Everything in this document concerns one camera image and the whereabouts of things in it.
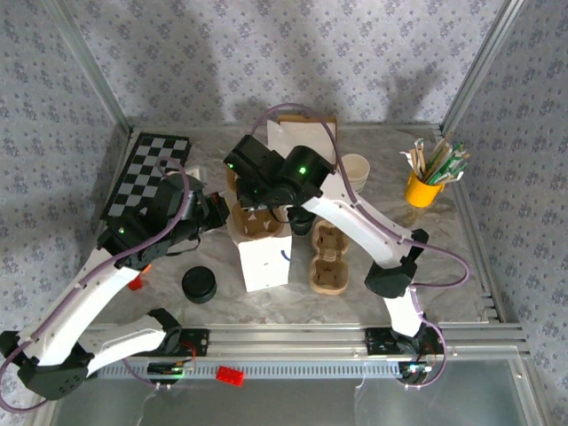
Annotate red orange plastic piece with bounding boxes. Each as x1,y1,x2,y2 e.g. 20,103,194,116
128,263,154,292

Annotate long wooden stir stick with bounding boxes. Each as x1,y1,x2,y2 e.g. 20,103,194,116
425,131,454,181

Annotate stepped aluminium frame rail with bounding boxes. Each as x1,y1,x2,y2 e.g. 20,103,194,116
450,179,507,324

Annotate red toy brick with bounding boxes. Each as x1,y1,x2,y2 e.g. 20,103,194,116
216,366,247,387

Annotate black coffee lid stack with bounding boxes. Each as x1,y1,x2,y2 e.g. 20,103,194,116
181,264,218,305

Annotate flat white paper bag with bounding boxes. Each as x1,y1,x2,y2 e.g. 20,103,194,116
277,114,339,168

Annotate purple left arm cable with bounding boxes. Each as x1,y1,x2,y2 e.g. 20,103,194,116
0,155,196,414

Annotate green white sachet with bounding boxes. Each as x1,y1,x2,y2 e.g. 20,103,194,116
437,153,471,184
443,141,468,178

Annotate thin aluminium frame rail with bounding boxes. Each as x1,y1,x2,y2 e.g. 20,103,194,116
126,117,445,134

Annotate grey slotted cable duct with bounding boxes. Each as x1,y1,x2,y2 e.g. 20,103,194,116
95,358,403,379

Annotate wide aluminium base rail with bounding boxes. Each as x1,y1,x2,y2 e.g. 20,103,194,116
88,322,532,357

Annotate stacked paper coffee cups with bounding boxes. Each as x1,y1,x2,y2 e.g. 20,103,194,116
339,153,371,194

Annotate small led circuit board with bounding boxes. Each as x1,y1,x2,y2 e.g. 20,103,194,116
147,361,196,376
401,361,434,376

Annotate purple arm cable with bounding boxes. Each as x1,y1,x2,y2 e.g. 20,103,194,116
0,155,196,414
248,103,471,391

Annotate black white chessboard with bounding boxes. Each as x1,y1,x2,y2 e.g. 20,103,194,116
100,131,193,223

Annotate white paper carry bag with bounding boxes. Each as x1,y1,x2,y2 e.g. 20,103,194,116
225,168,294,294

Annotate yellow plastic cup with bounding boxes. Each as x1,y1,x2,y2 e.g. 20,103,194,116
403,170,446,209

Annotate aluminium frame post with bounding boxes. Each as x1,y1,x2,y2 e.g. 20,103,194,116
42,0,135,137
441,0,530,132

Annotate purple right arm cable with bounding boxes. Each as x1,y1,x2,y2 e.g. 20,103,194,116
248,103,471,391

